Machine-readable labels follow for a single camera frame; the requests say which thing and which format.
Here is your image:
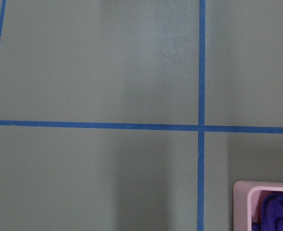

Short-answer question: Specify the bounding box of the pink plastic bin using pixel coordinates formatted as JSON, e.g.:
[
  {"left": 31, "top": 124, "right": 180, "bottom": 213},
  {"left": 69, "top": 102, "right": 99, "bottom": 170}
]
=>
[{"left": 233, "top": 181, "right": 283, "bottom": 231}]

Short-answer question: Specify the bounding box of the purple cloth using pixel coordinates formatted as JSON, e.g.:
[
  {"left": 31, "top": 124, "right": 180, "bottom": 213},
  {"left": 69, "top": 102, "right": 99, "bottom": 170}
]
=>
[{"left": 251, "top": 192, "right": 283, "bottom": 231}]

